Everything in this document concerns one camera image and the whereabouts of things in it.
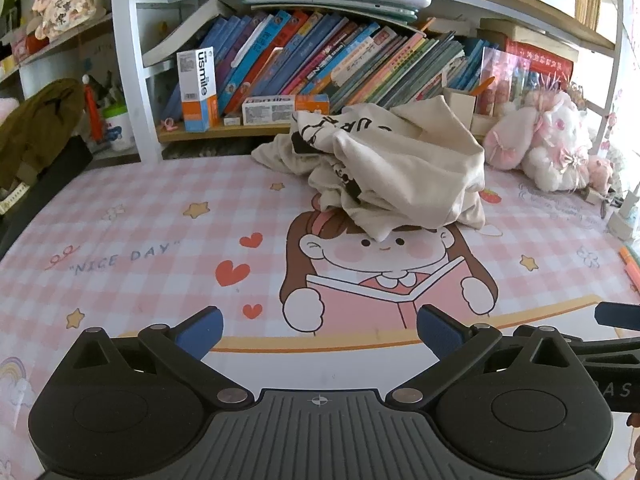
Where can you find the orange highlighter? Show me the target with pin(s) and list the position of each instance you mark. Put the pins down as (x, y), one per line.
(631, 270)

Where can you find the small flat white box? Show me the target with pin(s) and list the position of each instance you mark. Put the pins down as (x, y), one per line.
(232, 120)

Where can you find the row of colourful books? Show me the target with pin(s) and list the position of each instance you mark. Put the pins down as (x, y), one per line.
(310, 55)

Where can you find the stack of red books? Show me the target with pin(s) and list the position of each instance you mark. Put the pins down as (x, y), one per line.
(540, 52)

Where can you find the tall white orange box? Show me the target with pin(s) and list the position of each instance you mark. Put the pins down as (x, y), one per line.
(197, 90)

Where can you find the olive green jacket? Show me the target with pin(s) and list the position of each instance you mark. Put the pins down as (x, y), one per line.
(35, 130)

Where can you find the red tassel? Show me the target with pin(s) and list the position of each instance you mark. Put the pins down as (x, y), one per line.
(92, 105)

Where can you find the cream printed t-shirt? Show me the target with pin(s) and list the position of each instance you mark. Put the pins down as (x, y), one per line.
(400, 160)

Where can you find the clear pink pencil pouch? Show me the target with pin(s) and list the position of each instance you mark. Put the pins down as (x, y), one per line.
(502, 82)

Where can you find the pink hair clip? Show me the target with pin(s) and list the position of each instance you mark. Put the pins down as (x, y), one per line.
(169, 125)

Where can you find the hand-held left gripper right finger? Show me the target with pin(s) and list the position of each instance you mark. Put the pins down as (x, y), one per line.
(440, 332)

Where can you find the black rectangular case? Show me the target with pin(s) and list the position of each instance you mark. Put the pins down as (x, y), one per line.
(55, 175)

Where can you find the white can with green lid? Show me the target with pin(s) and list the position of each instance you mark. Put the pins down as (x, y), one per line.
(119, 127)

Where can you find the large open white book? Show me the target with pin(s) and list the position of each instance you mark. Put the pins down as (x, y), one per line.
(185, 35)

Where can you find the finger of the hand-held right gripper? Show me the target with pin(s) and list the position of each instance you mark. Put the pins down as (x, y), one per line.
(610, 349)
(617, 316)

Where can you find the white bookshelf with wooden boards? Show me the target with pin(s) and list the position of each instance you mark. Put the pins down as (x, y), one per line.
(127, 60)

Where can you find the pink checked cartoon table mat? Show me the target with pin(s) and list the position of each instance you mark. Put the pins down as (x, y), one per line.
(150, 260)

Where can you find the white charger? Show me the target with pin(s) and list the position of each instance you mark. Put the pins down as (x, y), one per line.
(625, 215)

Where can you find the flat white orange box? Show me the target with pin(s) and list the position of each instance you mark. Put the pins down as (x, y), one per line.
(270, 109)

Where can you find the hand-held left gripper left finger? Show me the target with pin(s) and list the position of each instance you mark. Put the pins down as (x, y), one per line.
(200, 332)

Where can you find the pink white plush rabbit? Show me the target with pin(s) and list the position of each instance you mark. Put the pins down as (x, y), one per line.
(550, 140)

